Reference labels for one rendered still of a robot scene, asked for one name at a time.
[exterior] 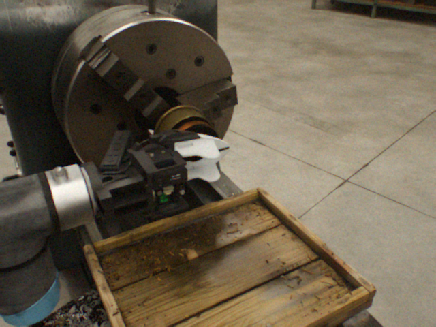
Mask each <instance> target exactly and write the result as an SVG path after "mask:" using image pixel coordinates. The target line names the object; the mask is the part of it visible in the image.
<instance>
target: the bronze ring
mask: <svg viewBox="0 0 436 327"><path fill-rule="evenodd" d="M168 129H181V130H185V131H190V132H194V133H197V134H203V135H207V136H212V137H216V138H219V136H218V134H217V132H216V131H215V130H214V129H213V128H212V126H211V124H210V123H209V121H208V120H207V119H206V117H205V116H204V115H203V114H202V112H201V111H200V110H199V109H197V108H195V107H193V106H188V105H182V106H176V107H173V108H171V109H169V110H167V111H166V112H165V113H164V114H163V115H162V117H161V118H160V119H159V120H158V121H157V124H156V126H155V129H154V134H153V135H155V134H158V133H161V132H163V131H165V130H168Z"/></svg>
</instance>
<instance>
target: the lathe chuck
mask: <svg viewBox="0 0 436 327"><path fill-rule="evenodd" d="M147 9H148V8H134V9H128V10H121V11H117V12H114V13H111V14H108V15H106V16H105V17H103V18H100V19H99V20H97V21H95V22H94V23H92V24H91V25H90V26H89V27H87V28H86V29H85V30H84V31H83V32H82V33H80V35H79V36H78V37H77V38H76V39H75V40H74V42H72V44H71V45H70V46H69V48H68V50H67V52H66V53H65V55H64V56H63V59H62V61H61V64H60V66H59V70H58V74H57V76H56V78H57V80H55V85H54V96H55V106H56V110H57V116H58V118H59V122H60V123H61V126H62V128H63V131H64V132H65V135H66V136H67V138H68V140H69V141H70V144H71V146H72V148H74V150H75V153H76V154H77V156H78V158H79V159H80V161H81V162H82V163H88V162H91V161H92V162H93V163H94V164H95V165H96V167H97V171H98V172H99V173H100V165H101V163H102V161H103V160H104V157H105V155H106V152H107V150H108V147H109V145H110V144H111V142H112V139H113V137H114V135H115V131H132V134H133V137H134V138H135V139H136V142H137V143H138V144H139V143H141V141H142V138H143V136H144V131H143V130H141V129H140V128H139V127H138V124H140V123H143V124H148V125H154V124H153V123H152V122H150V121H149V120H148V119H147V118H146V117H135V115H134V112H135V111H136V108H134V106H133V105H132V104H131V103H129V102H128V101H127V100H126V99H125V98H124V96H122V95H121V94H120V93H119V92H118V91H116V89H115V88H114V87H112V86H110V85H109V84H108V82H107V81H105V80H104V79H103V78H102V77H101V76H100V75H99V74H98V73H97V72H96V71H95V70H94V68H93V67H91V66H90V65H89V64H88V63H86V61H84V60H83V56H85V53H87V52H88V51H89V50H90V49H91V48H92V47H93V45H95V43H96V42H97V41H98V40H100V41H101V42H103V43H104V44H105V46H106V47H107V48H109V49H110V50H111V51H112V52H113V53H114V54H115V55H116V56H117V57H118V58H119V59H120V60H122V61H123V62H124V63H125V64H126V65H127V66H128V68H130V69H131V70H132V71H133V72H134V73H135V74H136V75H138V76H139V77H140V78H141V79H142V80H143V82H145V83H147V84H148V85H149V86H150V88H151V89H154V88H156V87H164V99H163V100H164V101H165V102H166V103H168V104H169V105H170V106H171V107H172V108H173V106H172V100H171V97H170V93H169V91H170V89H172V90H174V91H175V92H176V93H177V94H182V93H185V92H188V91H192V90H194V89H198V88H200V87H201V86H204V85H207V84H210V83H212V82H216V81H218V80H221V79H224V78H226V77H228V76H232V75H234V73H233V69H232V67H231V65H230V62H229V60H228V58H227V56H226V54H225V52H224V50H222V48H221V47H220V45H219V44H218V43H217V42H216V41H215V40H214V39H213V38H212V37H211V36H210V35H209V34H208V33H205V32H204V30H202V29H201V28H199V27H196V26H194V25H193V24H191V23H190V22H186V21H184V20H182V19H180V18H178V17H176V16H174V15H171V14H169V13H166V12H164V11H161V10H156V13H158V14H161V15H146V14H143V12H147ZM234 108H235V106H233V107H231V108H227V109H225V110H222V116H223V117H221V118H219V119H216V120H213V121H212V122H213V129H214V130H215V131H216V132H217V134H218V136H219V139H221V140H222V139H223V138H224V137H225V135H226V133H227V130H228V127H229V126H230V121H231V119H232V117H233V114H234Z"/></svg>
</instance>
